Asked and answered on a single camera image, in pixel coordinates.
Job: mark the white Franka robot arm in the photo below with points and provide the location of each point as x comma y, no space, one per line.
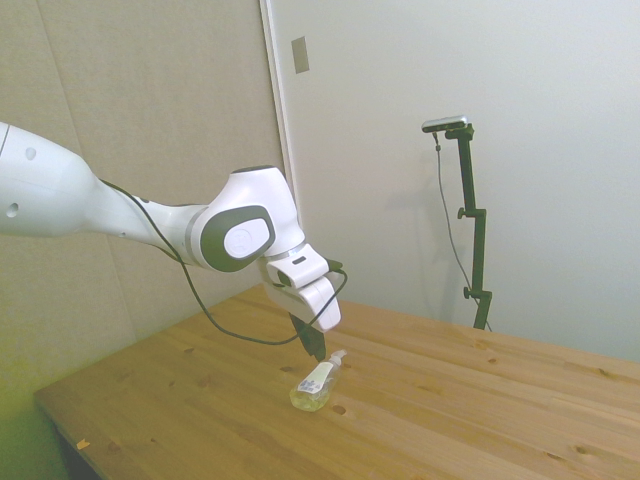
100,205

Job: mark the dark green camera stand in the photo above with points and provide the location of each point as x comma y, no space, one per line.
472,210

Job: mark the grey wall switch plate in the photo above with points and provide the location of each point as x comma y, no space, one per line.
300,55

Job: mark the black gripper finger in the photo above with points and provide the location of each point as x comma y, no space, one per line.
317,344
298,327

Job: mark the clear yellow-green sanitizer bottle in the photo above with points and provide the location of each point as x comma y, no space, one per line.
315,387

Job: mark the small orange paper scrap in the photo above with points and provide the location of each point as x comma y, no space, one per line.
81,443

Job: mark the grey camera on stand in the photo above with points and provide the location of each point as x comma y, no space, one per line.
446,123

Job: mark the white vertical wall trim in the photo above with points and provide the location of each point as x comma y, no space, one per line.
277,100

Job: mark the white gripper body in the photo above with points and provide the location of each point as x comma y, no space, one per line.
320,302

